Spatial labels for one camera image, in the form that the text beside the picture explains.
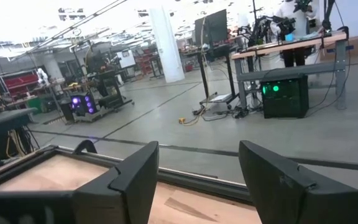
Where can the black computer tower green lights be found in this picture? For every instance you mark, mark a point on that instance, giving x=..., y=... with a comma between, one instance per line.
x=286, y=96

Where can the computer tower purple fans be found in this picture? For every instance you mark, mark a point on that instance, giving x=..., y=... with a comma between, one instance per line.
x=84, y=104

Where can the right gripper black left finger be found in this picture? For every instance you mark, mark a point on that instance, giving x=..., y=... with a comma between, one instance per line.
x=129, y=193

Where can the dark grey desk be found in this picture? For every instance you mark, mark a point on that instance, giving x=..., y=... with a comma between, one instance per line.
x=5, y=119

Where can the white round pillar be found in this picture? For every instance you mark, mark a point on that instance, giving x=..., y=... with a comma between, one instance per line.
x=168, y=46

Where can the person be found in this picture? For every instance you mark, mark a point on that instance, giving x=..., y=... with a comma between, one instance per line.
x=294, y=18

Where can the rack with red bins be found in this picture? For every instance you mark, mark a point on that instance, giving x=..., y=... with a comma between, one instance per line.
x=19, y=82

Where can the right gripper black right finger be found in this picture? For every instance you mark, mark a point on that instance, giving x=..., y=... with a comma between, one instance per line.
x=291, y=199

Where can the cardboard box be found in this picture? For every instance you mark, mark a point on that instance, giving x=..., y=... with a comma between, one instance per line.
x=354, y=46

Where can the black robot arm on workbench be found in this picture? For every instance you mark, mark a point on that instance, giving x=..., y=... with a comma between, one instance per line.
x=259, y=29

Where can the black aluminium table frame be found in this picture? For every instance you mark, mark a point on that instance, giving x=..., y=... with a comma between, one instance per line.
x=197, y=184

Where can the white board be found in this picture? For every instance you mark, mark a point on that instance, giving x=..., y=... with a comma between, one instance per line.
x=126, y=59

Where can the black monitor on rolling stand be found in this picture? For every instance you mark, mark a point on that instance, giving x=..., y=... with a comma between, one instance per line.
x=211, y=28

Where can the black equipment cart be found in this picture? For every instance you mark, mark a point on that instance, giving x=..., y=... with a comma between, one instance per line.
x=107, y=84

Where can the yellow power plug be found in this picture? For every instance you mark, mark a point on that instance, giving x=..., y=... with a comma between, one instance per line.
x=182, y=120

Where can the wood-topped grey workbench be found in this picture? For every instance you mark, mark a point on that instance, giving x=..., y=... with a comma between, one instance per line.
x=291, y=46

